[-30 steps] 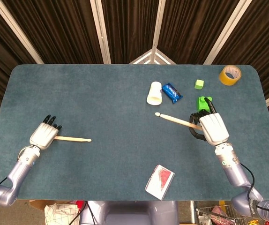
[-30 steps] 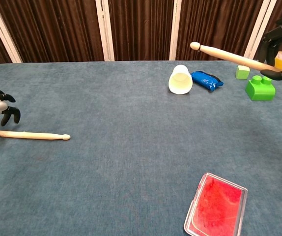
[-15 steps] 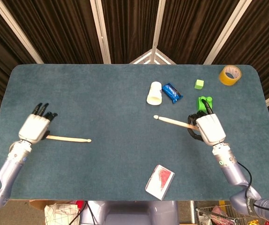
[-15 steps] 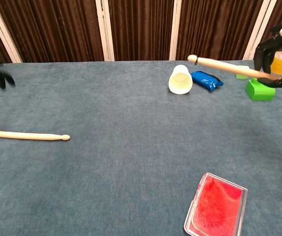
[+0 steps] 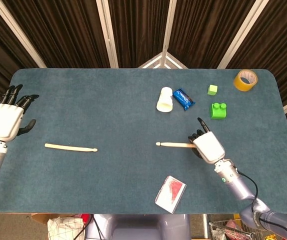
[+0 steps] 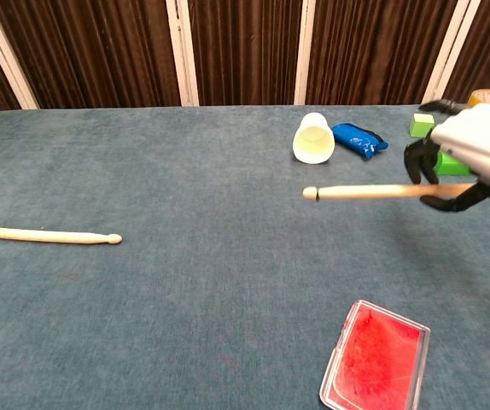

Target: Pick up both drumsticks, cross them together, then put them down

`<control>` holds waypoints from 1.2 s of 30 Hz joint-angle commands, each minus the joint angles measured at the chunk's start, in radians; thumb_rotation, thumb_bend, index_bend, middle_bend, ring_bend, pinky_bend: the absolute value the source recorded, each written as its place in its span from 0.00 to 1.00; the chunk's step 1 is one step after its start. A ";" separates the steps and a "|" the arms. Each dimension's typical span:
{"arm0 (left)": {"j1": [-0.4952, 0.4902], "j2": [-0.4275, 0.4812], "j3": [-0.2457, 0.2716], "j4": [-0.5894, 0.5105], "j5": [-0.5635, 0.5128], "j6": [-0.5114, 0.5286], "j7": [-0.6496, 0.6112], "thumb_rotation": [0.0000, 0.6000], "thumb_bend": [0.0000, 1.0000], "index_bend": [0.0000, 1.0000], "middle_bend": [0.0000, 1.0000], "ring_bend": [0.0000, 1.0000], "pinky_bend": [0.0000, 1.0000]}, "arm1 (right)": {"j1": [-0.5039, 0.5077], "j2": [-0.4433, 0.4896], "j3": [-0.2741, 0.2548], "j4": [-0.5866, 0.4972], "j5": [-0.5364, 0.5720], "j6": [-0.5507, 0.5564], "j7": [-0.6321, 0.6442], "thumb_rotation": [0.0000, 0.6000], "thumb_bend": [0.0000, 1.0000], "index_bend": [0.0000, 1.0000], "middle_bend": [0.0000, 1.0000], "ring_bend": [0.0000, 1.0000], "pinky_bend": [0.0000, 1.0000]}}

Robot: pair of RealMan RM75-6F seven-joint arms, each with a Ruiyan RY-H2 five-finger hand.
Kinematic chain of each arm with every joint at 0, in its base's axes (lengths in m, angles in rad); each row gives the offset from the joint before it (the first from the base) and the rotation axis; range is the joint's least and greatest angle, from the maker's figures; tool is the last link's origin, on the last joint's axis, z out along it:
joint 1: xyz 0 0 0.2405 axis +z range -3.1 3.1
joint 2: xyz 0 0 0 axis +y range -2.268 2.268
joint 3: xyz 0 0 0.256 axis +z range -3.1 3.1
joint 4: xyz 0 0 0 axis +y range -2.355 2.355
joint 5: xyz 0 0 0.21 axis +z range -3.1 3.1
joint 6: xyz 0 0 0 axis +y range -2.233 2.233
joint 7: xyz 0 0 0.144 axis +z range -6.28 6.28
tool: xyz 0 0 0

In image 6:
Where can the white screen frame post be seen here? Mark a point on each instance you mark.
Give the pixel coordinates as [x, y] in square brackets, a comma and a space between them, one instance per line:
[305, 55]
[450, 47]
[10, 64]
[183, 55]

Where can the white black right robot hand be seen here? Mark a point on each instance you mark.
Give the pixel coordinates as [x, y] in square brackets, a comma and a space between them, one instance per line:
[484, 141]

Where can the white paper cup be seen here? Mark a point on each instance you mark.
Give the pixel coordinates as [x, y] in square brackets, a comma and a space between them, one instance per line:
[313, 141]

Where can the blue felt table mat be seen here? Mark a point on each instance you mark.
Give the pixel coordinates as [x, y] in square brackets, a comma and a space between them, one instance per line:
[185, 171]

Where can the pale wooden drumstick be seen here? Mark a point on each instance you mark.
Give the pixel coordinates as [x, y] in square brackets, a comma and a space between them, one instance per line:
[356, 192]
[36, 235]

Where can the clear box with red filling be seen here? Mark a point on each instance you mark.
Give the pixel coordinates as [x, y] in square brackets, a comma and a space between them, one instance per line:
[377, 359]

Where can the blue snack packet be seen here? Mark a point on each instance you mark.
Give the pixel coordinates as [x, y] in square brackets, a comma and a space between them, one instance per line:
[356, 138]

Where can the small green cube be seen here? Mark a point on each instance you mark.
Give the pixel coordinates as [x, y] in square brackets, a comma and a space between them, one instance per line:
[420, 126]

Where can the dark brown pleated curtain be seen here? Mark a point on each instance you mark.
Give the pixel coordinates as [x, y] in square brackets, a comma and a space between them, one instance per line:
[100, 51]

